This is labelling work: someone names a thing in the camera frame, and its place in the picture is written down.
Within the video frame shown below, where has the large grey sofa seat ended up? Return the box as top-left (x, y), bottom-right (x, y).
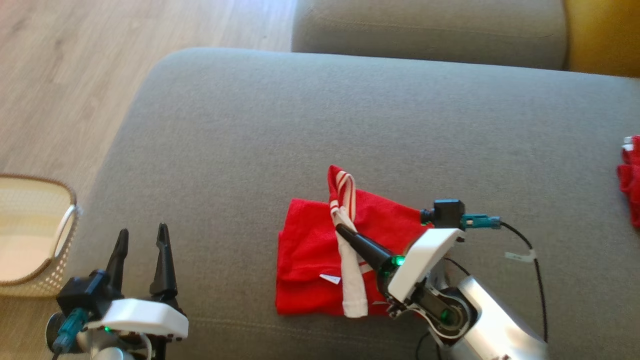
top-left (64, 47), bottom-right (640, 360)

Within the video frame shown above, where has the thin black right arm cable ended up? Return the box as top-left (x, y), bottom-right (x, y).
top-left (499, 222), bottom-right (549, 342)

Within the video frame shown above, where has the red number 23 basketball jersey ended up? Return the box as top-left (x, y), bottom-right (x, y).
top-left (274, 164), bottom-right (442, 319)

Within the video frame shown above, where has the light grey sofa cushion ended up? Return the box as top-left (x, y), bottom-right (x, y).
top-left (291, 0), bottom-right (569, 70)

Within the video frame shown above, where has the woven beige laundry basket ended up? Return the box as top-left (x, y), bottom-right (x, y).
top-left (0, 173), bottom-right (81, 300)

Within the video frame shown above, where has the yellow sofa cushion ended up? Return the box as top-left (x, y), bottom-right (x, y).
top-left (564, 0), bottom-right (640, 79)

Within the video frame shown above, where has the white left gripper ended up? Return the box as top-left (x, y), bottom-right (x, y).
top-left (84, 222), bottom-right (190, 360)

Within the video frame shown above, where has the red garment with white trim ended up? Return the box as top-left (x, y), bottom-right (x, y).
top-left (616, 134), bottom-right (640, 230)

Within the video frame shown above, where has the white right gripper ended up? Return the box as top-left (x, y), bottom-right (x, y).
top-left (334, 223), bottom-right (476, 347)

